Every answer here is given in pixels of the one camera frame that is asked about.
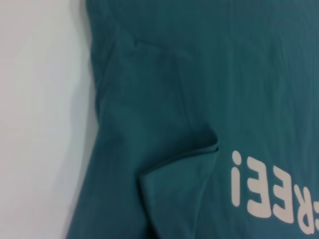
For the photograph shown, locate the teal FREE print t-shirt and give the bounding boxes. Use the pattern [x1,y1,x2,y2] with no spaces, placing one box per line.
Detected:
[67,0,319,239]

